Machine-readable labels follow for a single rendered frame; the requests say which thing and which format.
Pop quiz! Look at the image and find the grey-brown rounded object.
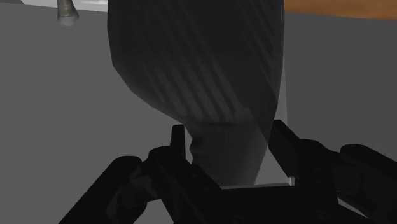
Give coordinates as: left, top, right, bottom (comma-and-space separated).
57, 0, 80, 27

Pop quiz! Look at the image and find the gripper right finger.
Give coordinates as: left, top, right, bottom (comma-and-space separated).
267, 119, 397, 224

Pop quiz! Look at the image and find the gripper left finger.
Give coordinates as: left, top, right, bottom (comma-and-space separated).
59, 123, 223, 224

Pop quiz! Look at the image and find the dark grey striped vase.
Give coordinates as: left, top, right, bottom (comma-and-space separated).
106, 0, 295, 190

